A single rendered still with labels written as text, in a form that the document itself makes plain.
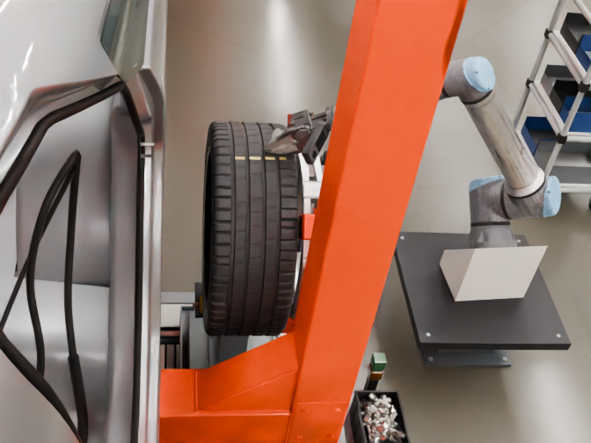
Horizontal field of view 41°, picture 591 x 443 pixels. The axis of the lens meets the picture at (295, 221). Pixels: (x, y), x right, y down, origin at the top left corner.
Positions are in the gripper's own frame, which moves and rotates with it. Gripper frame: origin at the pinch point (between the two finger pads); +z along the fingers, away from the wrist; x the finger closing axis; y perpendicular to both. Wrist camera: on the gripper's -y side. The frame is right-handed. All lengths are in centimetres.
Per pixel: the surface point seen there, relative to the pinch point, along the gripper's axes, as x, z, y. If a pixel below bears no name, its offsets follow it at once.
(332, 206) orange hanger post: 23, -20, -49
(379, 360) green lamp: -61, -9, -38
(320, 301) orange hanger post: -3, -8, -53
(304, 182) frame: -10.7, -6.3, -5.8
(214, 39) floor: -125, 68, 251
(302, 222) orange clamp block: -10.4, -4.4, -20.6
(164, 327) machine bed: -87, 78, 18
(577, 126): -147, -107, 108
